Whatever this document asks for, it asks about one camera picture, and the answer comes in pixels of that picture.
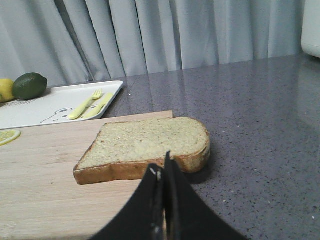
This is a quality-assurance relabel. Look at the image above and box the white bear tray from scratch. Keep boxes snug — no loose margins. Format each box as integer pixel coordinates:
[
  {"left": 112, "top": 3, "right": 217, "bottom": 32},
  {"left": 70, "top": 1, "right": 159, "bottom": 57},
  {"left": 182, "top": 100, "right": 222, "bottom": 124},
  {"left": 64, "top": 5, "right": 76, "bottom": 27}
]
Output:
[{"left": 0, "top": 80, "right": 124, "bottom": 130}]

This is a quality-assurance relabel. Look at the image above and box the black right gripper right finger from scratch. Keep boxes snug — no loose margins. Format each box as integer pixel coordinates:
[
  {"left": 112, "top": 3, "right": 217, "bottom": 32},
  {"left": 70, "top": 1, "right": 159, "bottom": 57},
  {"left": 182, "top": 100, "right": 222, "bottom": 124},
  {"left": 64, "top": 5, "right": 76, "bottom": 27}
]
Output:
[{"left": 164, "top": 151, "right": 245, "bottom": 240}]

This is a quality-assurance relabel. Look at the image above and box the green lime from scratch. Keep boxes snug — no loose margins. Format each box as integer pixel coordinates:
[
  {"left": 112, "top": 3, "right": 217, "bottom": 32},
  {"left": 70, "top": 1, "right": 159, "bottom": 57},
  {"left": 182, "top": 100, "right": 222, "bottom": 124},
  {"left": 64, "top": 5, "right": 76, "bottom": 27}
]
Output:
[{"left": 12, "top": 72, "right": 48, "bottom": 100}]

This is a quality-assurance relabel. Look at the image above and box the white appliance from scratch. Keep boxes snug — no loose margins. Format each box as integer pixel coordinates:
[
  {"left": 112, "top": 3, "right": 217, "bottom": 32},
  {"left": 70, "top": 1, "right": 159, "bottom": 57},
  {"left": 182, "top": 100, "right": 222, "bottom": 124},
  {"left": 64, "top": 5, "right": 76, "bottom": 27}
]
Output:
[{"left": 300, "top": 0, "right": 320, "bottom": 58}]

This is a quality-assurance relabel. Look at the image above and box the front yellow lemon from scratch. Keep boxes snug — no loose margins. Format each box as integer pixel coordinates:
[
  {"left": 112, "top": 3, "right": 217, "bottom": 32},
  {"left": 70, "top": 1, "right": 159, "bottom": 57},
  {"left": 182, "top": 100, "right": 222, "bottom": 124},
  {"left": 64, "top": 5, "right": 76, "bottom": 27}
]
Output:
[{"left": 0, "top": 78, "right": 15, "bottom": 103}]

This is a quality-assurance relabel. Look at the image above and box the grey curtain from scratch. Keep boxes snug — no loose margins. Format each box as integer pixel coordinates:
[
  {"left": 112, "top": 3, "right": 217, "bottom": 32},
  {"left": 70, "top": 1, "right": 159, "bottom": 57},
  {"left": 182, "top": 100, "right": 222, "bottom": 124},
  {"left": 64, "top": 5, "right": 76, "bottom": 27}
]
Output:
[{"left": 0, "top": 0, "right": 304, "bottom": 86}]

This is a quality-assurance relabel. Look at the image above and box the bread slice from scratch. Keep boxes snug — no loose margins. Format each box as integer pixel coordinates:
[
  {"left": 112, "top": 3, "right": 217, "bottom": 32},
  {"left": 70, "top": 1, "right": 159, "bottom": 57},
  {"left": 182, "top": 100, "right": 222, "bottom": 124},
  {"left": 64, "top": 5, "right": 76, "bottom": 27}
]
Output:
[{"left": 73, "top": 117, "right": 210, "bottom": 185}]

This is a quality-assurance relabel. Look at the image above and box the yellow plastic fork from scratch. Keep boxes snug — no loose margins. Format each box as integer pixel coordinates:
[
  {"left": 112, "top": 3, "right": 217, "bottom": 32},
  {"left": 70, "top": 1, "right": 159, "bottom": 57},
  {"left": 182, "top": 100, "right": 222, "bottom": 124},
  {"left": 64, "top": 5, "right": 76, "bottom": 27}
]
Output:
[{"left": 67, "top": 89, "right": 103, "bottom": 120}]

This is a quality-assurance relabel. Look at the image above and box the wooden cutting board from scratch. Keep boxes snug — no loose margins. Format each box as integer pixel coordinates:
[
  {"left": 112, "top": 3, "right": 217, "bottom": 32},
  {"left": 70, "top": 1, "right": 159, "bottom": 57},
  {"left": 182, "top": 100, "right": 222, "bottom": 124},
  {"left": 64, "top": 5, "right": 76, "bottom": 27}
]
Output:
[{"left": 0, "top": 110, "right": 174, "bottom": 240}]

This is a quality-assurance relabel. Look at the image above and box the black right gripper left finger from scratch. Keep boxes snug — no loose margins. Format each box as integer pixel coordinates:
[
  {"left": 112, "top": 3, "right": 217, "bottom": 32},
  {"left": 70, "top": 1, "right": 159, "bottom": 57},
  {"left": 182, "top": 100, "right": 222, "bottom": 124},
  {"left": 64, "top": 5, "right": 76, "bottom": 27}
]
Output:
[{"left": 91, "top": 163, "right": 164, "bottom": 240}]

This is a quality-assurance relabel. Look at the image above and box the lemon slice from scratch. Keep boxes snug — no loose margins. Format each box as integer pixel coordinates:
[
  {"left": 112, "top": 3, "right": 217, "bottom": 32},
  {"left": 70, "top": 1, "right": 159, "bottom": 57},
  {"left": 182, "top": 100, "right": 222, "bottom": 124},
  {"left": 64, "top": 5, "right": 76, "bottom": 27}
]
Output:
[{"left": 0, "top": 129, "right": 21, "bottom": 146}]

